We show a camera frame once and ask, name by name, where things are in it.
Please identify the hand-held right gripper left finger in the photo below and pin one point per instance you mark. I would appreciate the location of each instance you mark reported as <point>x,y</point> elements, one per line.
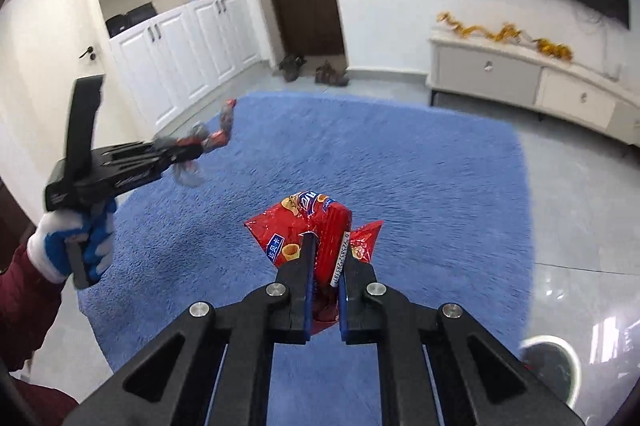
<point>308,306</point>

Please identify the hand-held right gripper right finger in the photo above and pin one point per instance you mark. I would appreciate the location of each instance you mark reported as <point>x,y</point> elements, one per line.
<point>342,311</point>

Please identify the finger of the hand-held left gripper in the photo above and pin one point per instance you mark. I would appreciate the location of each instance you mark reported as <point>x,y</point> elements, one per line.
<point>135,151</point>
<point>145,170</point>

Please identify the red clear wrapper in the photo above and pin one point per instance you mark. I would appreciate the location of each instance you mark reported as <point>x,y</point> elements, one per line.
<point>215,138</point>

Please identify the red snack bag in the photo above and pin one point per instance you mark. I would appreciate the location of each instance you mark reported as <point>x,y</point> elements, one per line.
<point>320,226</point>

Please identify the white trash bin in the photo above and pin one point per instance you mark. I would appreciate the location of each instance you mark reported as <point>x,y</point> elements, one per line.
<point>550,368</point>

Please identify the person's left forearm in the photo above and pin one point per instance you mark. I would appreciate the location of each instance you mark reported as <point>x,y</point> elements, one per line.
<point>25,306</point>

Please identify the person's left hand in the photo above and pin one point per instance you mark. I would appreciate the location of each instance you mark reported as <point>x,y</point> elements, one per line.
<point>50,236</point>

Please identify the white base cabinets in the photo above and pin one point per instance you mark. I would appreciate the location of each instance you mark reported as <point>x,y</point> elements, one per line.
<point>190,51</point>

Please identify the black bag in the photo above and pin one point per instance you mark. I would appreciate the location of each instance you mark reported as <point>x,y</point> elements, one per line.
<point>140,15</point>
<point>116,26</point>

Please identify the blue fluffy rug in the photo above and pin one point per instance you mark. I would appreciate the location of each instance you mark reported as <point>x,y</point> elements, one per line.
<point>400,181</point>

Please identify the cream door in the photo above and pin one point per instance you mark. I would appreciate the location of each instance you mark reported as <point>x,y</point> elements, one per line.
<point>45,16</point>

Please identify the pair of brown shoes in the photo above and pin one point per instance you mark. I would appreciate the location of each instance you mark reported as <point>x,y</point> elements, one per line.
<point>330,75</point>
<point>292,66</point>

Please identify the white grey television cabinet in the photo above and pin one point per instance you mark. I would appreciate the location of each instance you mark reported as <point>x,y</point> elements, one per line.
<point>485,68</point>

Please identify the long gold dragon ornament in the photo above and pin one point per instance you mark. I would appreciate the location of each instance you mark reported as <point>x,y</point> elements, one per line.
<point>480,30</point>

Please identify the short gold dragon ornament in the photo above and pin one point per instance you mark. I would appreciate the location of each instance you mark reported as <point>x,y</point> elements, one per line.
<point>555,50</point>

